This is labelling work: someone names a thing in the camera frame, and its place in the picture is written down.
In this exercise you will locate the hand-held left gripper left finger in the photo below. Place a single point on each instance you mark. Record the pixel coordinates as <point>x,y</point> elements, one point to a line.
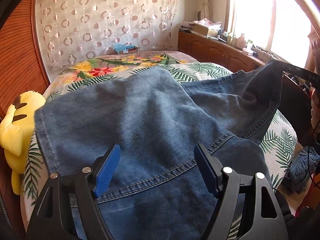
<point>107,170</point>

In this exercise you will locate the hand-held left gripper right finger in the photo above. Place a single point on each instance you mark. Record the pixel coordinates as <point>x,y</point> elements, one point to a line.
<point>205,170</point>

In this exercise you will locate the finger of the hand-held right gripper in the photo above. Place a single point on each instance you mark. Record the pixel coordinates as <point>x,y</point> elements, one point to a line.
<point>290,68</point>

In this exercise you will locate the blue denim pants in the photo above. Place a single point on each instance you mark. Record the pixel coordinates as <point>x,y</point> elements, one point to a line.
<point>150,117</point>

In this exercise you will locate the person's right hand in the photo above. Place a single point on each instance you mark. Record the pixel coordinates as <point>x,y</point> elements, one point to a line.
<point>315,112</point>

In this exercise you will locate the small white box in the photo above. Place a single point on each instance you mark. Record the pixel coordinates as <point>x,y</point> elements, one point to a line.
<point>248,51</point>

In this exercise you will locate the pink bottle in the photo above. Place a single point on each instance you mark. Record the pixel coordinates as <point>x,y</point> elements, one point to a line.
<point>241,40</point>

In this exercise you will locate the wooden-framed window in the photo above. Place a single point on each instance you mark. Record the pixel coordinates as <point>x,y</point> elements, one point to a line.
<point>262,17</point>

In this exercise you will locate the white bottle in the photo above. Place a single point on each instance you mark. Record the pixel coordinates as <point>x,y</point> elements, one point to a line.
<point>234,40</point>

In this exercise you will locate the wooden window cabinet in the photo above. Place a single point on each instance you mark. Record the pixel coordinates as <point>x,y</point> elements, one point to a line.
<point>212,50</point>

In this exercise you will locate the floral wrapping paper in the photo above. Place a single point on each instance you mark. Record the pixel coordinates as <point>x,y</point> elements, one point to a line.
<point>208,22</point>

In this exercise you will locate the blue denim garment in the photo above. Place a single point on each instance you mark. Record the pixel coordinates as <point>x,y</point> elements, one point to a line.
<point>300,172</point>

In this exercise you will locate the yellow plush toy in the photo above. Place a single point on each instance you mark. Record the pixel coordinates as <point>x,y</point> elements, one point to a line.
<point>15,130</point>

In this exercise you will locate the bed with floral sheet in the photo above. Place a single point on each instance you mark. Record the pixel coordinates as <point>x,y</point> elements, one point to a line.
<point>120,62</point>

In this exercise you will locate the white tied window curtain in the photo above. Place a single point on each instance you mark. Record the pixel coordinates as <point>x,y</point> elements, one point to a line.
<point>203,0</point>

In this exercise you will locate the black zipped cloth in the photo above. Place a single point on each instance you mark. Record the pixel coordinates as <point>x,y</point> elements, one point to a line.
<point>7,217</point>

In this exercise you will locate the small cardboard box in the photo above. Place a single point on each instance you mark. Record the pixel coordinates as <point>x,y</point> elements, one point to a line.
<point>130,50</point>

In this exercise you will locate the light blue cloth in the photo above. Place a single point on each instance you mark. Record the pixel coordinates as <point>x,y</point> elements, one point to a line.
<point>122,47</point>

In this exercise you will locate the circle-patterned sheer curtain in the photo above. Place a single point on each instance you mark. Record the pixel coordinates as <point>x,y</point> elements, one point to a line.
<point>100,17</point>

